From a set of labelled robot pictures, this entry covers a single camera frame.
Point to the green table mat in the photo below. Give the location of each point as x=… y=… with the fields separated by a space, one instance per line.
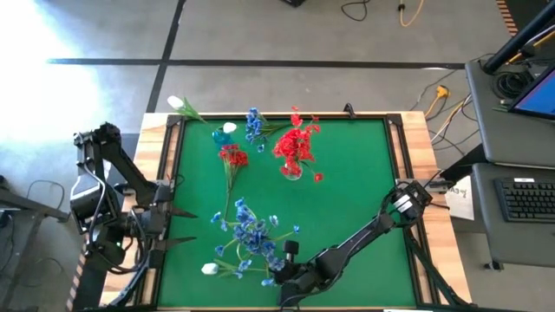
x=347 y=225

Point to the black diagonal pole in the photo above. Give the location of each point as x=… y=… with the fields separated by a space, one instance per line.
x=516 y=41

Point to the black table frame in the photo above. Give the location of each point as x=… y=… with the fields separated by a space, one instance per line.
x=347 y=116

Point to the white artificial tulip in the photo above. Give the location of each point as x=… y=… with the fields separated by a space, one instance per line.
x=175 y=102
x=210 y=268
x=229 y=127

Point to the black frame clamp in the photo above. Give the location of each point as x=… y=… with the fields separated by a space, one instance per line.
x=349 y=110

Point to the clear textured glass vase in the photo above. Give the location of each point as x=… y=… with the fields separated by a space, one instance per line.
x=294 y=175

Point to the grey desk top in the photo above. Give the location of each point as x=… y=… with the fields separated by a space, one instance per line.
x=498 y=134

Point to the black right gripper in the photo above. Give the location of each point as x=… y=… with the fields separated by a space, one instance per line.
x=301 y=277

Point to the black striped-edge floor mat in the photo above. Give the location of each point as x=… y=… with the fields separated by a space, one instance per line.
x=89 y=294

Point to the black diagonal strut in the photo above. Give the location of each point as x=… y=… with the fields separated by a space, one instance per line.
x=431 y=268
x=130 y=286

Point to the blue glass vase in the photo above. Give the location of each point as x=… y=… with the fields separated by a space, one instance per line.
x=220 y=139

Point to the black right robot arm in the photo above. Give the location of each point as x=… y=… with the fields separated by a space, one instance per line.
x=360 y=236

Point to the black computer keyboard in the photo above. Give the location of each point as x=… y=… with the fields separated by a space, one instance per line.
x=529 y=201

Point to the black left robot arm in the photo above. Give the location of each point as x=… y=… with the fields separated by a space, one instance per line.
x=126 y=162

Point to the black floor object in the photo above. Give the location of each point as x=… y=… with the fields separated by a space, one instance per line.
x=294 y=2

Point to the laptop with blue screen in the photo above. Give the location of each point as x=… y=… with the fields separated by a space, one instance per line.
x=542 y=97

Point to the grey metal stand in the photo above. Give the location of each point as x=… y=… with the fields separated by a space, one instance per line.
x=43 y=211

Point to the grey keyboard shelf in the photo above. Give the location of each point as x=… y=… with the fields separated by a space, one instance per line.
x=520 y=242

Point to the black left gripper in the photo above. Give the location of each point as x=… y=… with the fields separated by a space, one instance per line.
x=154 y=227

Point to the white paper sheet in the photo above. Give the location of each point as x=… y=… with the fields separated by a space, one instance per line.
x=461 y=201

